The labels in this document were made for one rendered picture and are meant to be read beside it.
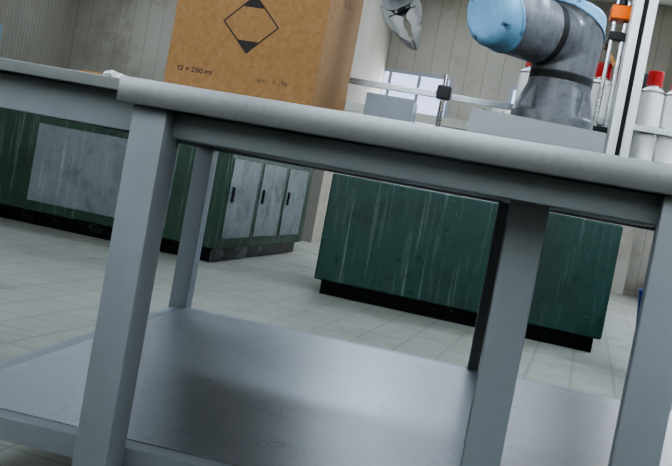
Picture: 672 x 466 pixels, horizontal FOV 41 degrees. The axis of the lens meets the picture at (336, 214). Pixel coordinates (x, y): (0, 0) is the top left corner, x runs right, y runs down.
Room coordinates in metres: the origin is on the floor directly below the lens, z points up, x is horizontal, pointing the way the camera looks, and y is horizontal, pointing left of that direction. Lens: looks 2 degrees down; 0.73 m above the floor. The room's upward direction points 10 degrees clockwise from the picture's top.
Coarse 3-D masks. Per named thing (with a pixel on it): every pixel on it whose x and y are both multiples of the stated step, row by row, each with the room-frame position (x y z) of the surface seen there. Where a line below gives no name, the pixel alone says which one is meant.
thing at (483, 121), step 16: (480, 112) 1.57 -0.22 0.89; (496, 112) 1.57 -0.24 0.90; (480, 128) 1.57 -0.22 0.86; (496, 128) 1.57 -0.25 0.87; (512, 128) 1.56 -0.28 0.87; (528, 128) 1.55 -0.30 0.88; (544, 128) 1.54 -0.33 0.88; (560, 128) 1.54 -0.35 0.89; (576, 128) 1.53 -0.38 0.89; (560, 144) 1.54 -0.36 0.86; (576, 144) 1.53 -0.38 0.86; (592, 144) 1.52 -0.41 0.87
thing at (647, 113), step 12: (660, 72) 1.93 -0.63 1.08; (648, 84) 1.94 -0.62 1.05; (660, 84) 1.94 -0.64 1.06; (648, 96) 1.93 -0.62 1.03; (660, 96) 1.93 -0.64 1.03; (648, 108) 1.93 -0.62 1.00; (660, 108) 1.93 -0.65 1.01; (636, 120) 1.95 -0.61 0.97; (648, 120) 1.93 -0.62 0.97; (636, 132) 1.94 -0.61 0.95; (636, 144) 1.93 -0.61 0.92; (648, 144) 1.93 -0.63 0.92; (636, 156) 1.93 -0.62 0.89; (648, 156) 1.93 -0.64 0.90
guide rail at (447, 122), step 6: (348, 102) 2.10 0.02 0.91; (354, 102) 2.10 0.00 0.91; (348, 108) 2.10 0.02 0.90; (354, 108) 2.09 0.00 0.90; (360, 108) 2.09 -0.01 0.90; (420, 114) 2.07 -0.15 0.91; (426, 114) 2.07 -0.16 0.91; (420, 120) 2.07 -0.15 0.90; (426, 120) 2.07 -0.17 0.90; (432, 120) 2.07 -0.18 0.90; (444, 120) 2.06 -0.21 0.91; (450, 120) 2.06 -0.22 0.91; (456, 120) 2.06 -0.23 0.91; (462, 120) 2.05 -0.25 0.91; (450, 126) 2.06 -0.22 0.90; (456, 126) 2.06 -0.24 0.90; (462, 126) 2.05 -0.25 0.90
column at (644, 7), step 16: (640, 0) 1.81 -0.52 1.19; (656, 0) 1.80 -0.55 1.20; (640, 16) 1.80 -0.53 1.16; (640, 32) 1.81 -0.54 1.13; (624, 48) 1.83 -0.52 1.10; (640, 48) 1.80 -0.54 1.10; (624, 64) 1.81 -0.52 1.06; (640, 64) 1.80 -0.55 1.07; (624, 80) 1.81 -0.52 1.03; (640, 80) 1.80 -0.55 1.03; (624, 96) 1.80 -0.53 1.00; (624, 112) 1.81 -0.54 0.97; (608, 128) 1.84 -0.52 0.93; (624, 128) 1.80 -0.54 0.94; (608, 144) 1.81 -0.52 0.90; (624, 144) 1.80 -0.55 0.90
